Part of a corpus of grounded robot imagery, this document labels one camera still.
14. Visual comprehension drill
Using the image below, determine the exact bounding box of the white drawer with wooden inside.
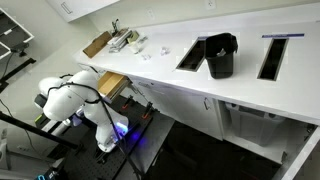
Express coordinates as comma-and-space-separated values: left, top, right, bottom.
97, 70, 130, 105

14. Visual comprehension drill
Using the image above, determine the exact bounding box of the white closed drawer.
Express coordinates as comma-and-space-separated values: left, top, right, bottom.
129, 77, 162, 103

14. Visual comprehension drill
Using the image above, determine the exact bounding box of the open white cabinet door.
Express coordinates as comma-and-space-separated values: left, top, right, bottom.
280, 125, 320, 180

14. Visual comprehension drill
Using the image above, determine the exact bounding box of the closed white cabinet door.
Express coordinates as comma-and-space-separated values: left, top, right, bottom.
155, 85, 225, 142

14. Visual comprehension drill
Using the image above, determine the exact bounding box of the crumpled white paper ball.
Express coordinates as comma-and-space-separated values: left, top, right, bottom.
159, 45, 172, 57

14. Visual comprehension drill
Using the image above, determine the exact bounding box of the black perforated robot table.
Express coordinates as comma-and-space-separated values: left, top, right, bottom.
62, 95, 176, 180

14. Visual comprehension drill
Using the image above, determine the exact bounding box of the stack of white magazines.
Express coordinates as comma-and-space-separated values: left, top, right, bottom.
107, 27, 135, 54

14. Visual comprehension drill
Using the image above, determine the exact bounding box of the black landfill waste bin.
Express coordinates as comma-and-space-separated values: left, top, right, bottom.
204, 31, 240, 80

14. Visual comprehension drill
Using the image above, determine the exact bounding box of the flat rectangular box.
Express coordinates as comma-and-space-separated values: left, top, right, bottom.
82, 30, 114, 60

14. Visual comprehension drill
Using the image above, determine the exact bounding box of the grey waste bin under counter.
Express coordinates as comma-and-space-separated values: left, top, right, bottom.
225, 102, 288, 148

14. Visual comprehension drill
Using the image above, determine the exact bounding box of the black metal pole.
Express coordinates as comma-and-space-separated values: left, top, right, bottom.
0, 111, 80, 150

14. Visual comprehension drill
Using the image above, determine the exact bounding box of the blue label strip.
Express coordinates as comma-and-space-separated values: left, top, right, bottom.
261, 32, 306, 40

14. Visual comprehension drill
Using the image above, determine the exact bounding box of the white framed black shelf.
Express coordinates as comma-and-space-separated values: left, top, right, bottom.
0, 7, 36, 62

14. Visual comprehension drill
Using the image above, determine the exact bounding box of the silver drawer handle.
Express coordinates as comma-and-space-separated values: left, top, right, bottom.
137, 81, 152, 89

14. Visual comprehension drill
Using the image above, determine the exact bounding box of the red handled black clamp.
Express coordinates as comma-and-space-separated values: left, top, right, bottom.
120, 94, 135, 112
140, 101, 155, 120

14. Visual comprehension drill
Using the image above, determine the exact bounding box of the white wall outlet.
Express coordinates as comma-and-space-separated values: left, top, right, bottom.
145, 8, 157, 20
205, 0, 218, 11

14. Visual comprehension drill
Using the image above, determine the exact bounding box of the white wall cabinet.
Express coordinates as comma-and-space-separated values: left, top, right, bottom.
45, 0, 122, 23

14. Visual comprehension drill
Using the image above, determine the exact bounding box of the black camera stand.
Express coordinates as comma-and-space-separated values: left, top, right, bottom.
0, 41, 38, 95

